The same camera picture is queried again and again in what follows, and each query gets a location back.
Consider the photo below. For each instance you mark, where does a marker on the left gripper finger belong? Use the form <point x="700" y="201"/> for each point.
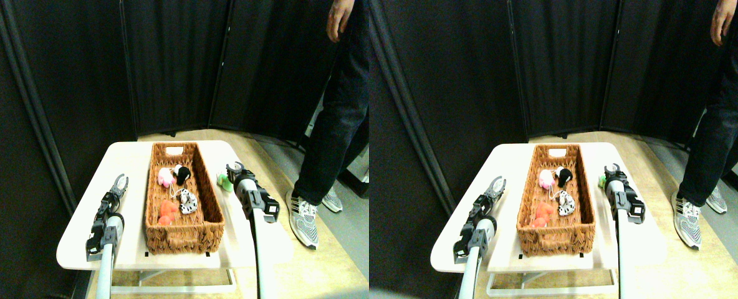
<point x="115" y="187"/>
<point x="124" y="184"/>
<point x="502" y="187"/>
<point x="490" y="190"/>

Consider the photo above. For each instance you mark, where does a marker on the green toy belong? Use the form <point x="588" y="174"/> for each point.
<point x="601" y="182"/>
<point x="224" y="182"/>

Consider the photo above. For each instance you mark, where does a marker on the pink toy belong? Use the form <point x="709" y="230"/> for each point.
<point x="164" y="179"/>
<point x="545" y="180"/>

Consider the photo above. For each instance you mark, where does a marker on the orange toy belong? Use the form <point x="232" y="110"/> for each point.
<point x="540" y="215"/>
<point x="167" y="212"/>

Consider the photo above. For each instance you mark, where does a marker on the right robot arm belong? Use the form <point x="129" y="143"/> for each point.
<point x="615" y="190"/>
<point x="245" y="190"/>

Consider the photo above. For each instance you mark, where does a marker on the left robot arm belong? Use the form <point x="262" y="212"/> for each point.
<point x="106" y="274"/>
<point x="469" y="280"/>

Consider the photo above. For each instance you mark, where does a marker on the person's hand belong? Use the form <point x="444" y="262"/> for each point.
<point x="340" y="17"/>
<point x="724" y="18"/>

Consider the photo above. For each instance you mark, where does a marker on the low white table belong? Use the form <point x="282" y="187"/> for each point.
<point x="500" y="162"/>
<point x="119" y="159"/>

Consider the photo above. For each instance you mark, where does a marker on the black curtain stand foot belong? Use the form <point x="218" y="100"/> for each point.
<point x="559" y="135"/>
<point x="169" y="133"/>

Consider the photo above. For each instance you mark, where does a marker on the brown wicker basket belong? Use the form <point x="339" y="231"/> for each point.
<point x="185" y="240"/>
<point x="556" y="242"/>

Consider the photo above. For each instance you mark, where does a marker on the grey curtain stand pole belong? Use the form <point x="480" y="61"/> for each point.
<point x="414" y="124"/>
<point x="32" y="93"/>

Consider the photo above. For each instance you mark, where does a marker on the person's legs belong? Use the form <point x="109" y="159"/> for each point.
<point x="724" y="124"/>
<point x="338" y="124"/>

